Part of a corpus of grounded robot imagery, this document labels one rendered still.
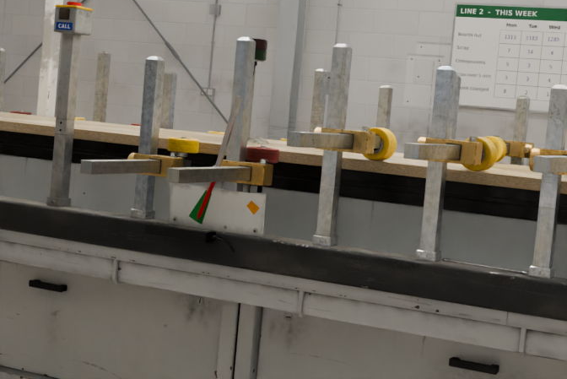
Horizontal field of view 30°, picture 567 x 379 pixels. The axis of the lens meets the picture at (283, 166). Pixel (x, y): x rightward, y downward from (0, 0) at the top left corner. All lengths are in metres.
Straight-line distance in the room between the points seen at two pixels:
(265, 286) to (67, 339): 0.81
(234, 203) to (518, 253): 0.68
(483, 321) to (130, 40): 9.22
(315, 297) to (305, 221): 0.28
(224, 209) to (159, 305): 0.52
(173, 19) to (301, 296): 8.70
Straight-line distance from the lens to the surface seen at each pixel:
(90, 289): 3.08
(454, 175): 2.50
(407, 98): 9.92
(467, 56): 9.76
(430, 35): 9.90
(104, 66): 4.07
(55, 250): 2.86
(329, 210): 2.43
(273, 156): 2.55
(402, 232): 2.60
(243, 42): 2.53
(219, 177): 2.37
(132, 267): 2.72
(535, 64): 9.61
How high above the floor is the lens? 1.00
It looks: 3 degrees down
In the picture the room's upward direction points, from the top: 5 degrees clockwise
